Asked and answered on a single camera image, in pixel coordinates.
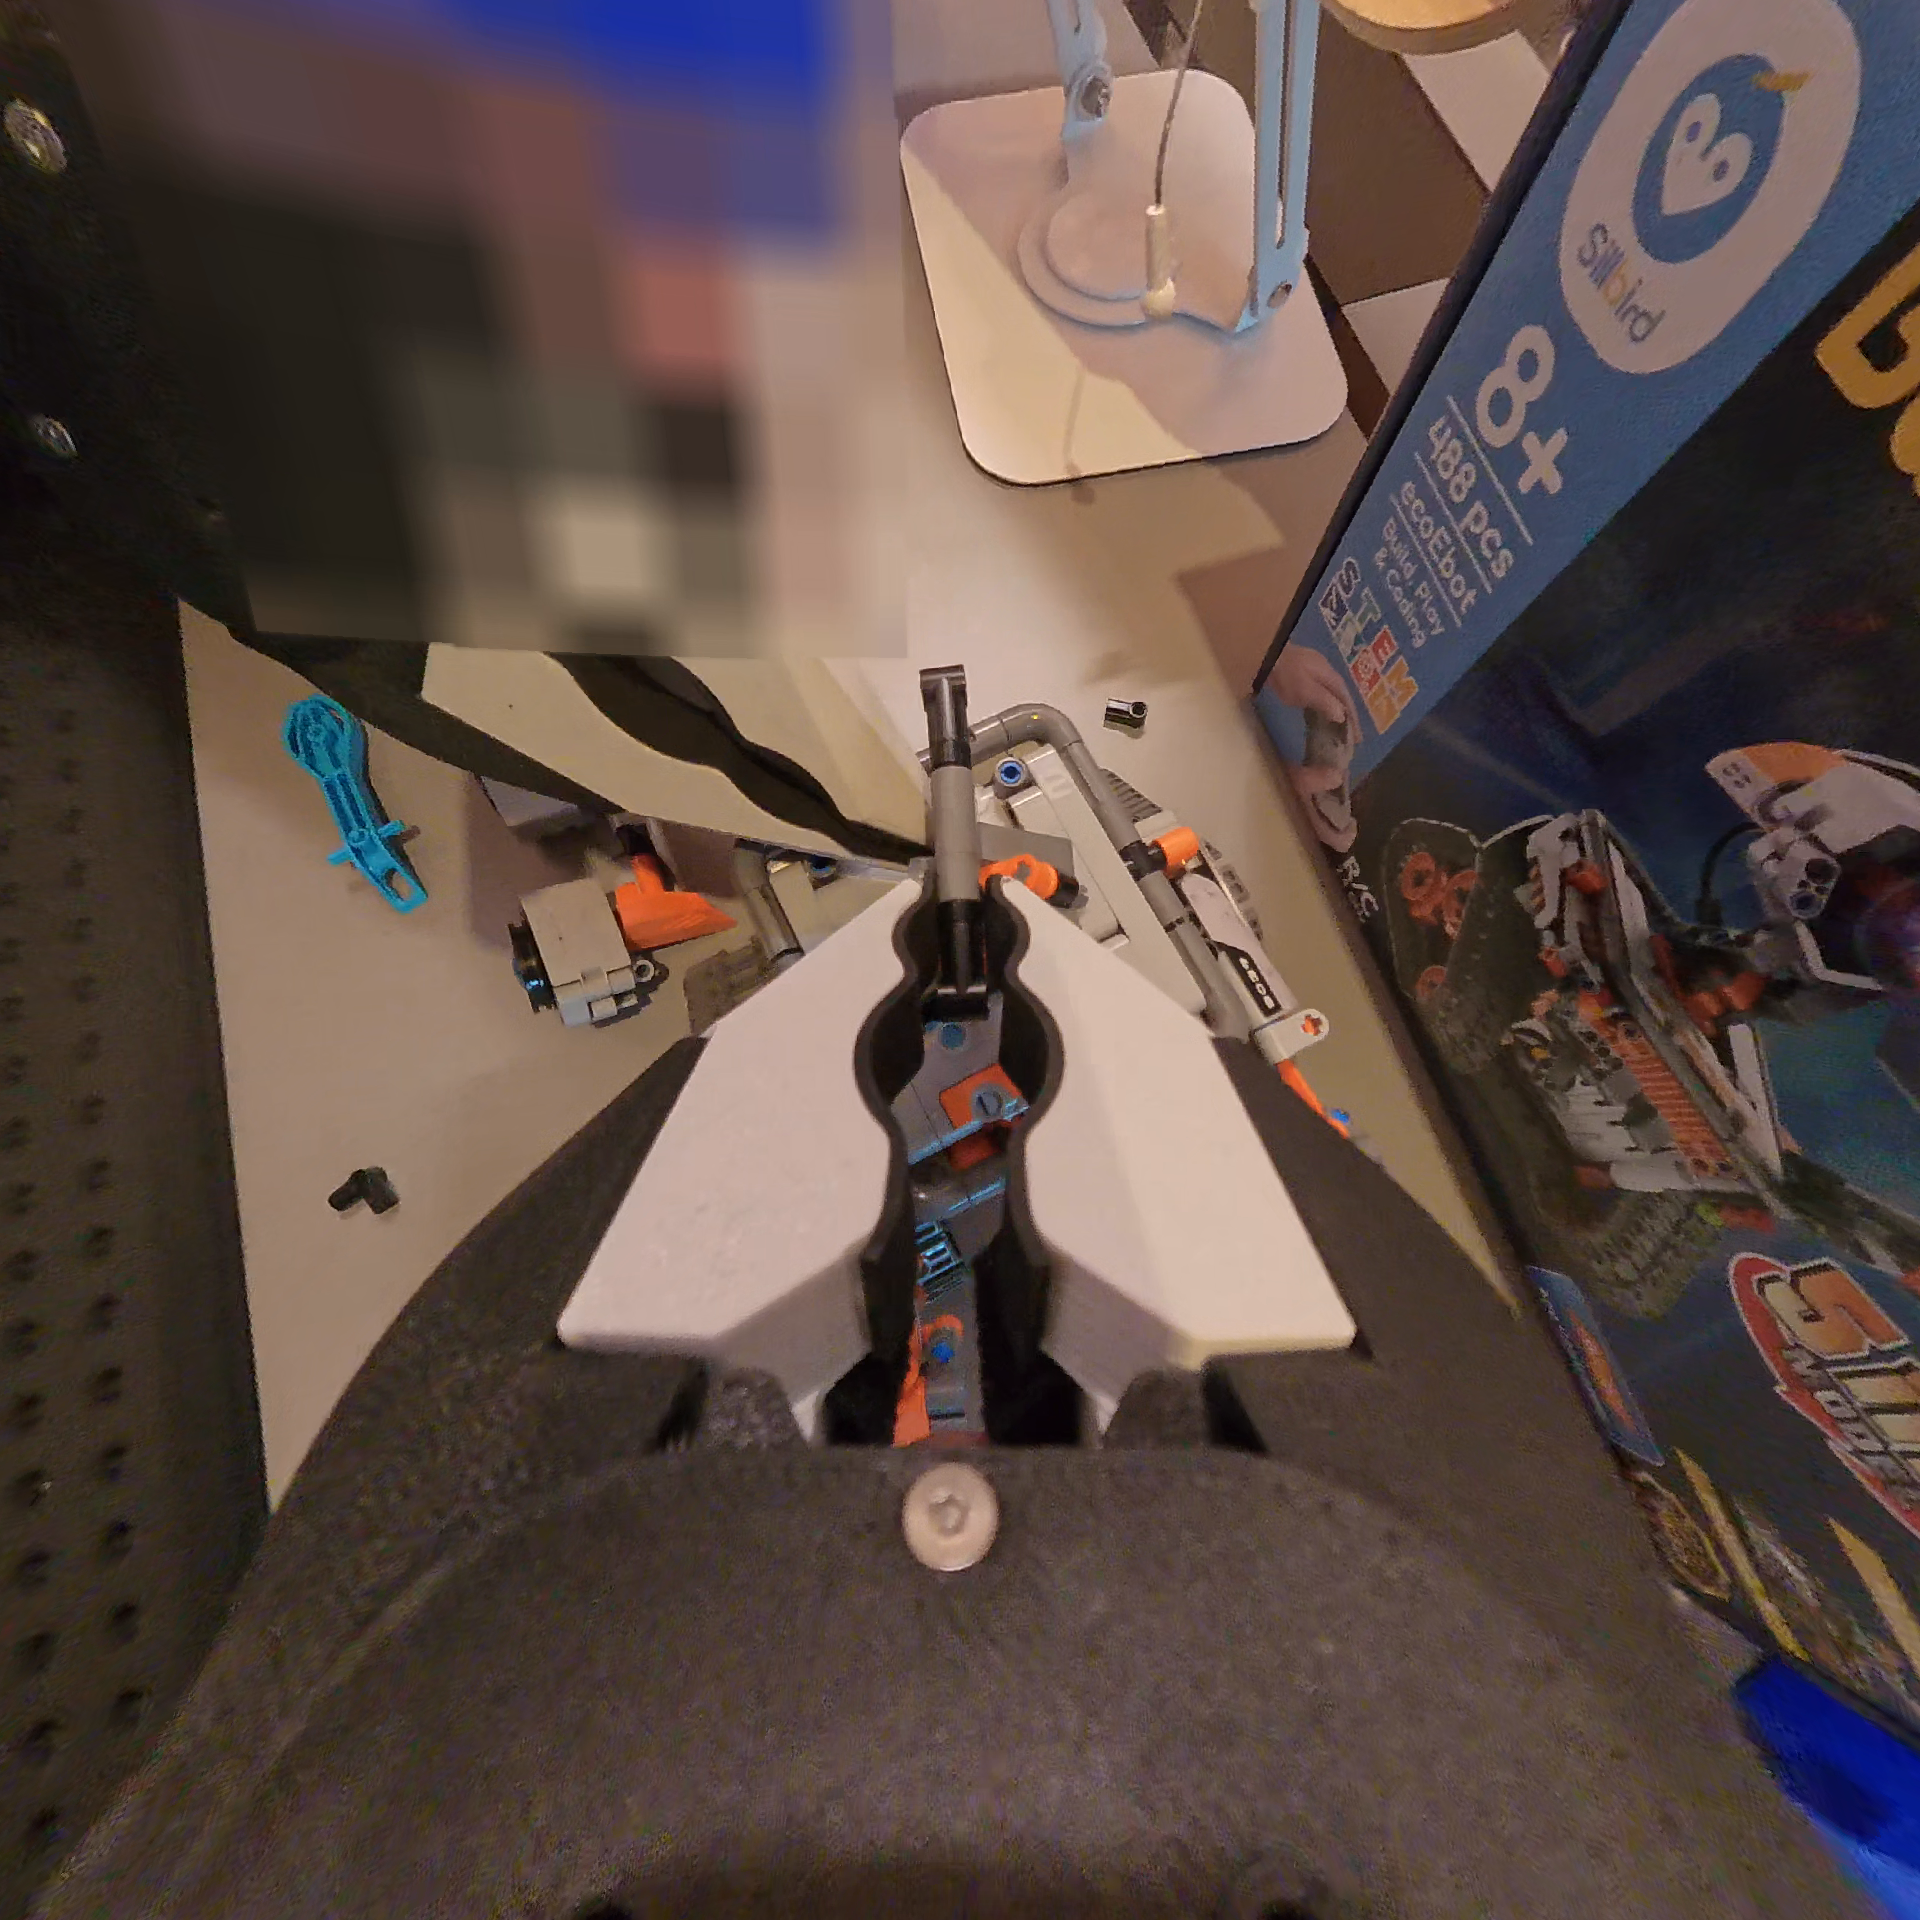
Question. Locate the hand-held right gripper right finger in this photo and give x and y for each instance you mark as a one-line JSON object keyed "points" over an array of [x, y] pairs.
{"points": [[1187, 1201]]}

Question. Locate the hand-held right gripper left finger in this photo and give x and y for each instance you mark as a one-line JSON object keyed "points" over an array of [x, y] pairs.
{"points": [[738, 1201]]}

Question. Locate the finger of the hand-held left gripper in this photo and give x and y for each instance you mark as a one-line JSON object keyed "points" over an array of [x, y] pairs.
{"points": [[527, 697], [797, 736]]}

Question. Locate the grey black axle pin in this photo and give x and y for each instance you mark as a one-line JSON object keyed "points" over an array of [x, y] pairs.
{"points": [[948, 781]]}

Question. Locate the grey orange tracked toy robot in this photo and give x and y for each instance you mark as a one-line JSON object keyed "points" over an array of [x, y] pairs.
{"points": [[1125, 872]]}

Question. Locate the grey orange toy robot arm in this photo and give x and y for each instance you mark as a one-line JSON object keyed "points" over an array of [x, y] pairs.
{"points": [[602, 937]]}

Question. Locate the blue plastic brick separator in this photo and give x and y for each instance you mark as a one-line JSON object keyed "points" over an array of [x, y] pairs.
{"points": [[362, 796]]}

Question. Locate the small black connector pin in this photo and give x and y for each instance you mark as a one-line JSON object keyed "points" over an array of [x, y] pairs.
{"points": [[1133, 716]]}

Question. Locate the black angled connector pin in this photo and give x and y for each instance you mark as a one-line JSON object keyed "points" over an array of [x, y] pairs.
{"points": [[364, 1190]]}

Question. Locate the white articulated holder stand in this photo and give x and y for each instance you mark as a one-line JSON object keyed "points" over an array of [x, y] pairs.
{"points": [[1172, 332]]}

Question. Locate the blue robot kit box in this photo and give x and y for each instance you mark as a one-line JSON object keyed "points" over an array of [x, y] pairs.
{"points": [[1682, 901]]}

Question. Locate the black perforated foam mat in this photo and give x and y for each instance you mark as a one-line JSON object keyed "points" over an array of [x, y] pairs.
{"points": [[123, 1201]]}

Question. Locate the blue plastic bin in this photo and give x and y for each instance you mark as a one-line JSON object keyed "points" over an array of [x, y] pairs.
{"points": [[1837, 1815]]}

